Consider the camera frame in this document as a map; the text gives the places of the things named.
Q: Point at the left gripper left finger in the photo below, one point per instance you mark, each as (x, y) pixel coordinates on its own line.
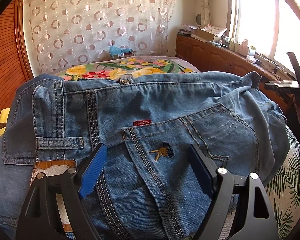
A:
(40, 218)

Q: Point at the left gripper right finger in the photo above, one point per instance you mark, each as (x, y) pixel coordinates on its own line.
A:
(254, 216)

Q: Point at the blue denim jeans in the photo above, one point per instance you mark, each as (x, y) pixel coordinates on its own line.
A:
(145, 134)

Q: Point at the floral leaf bed cover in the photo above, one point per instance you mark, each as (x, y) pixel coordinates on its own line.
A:
(130, 68)

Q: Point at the long wooden side cabinet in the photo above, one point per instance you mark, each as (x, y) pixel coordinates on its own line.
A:
(207, 57)

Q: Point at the cardboard box on cabinet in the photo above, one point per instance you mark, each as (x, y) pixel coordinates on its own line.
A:
(212, 34)

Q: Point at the wooden slatted wardrobe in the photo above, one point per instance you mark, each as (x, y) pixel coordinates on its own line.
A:
(14, 63)

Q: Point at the blue item at headboard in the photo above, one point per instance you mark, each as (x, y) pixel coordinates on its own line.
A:
(118, 52)

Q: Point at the circle pattern sheer curtain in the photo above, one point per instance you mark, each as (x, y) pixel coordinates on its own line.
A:
(63, 33)

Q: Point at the window with wooden frame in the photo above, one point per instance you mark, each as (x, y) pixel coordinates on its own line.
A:
(270, 26)

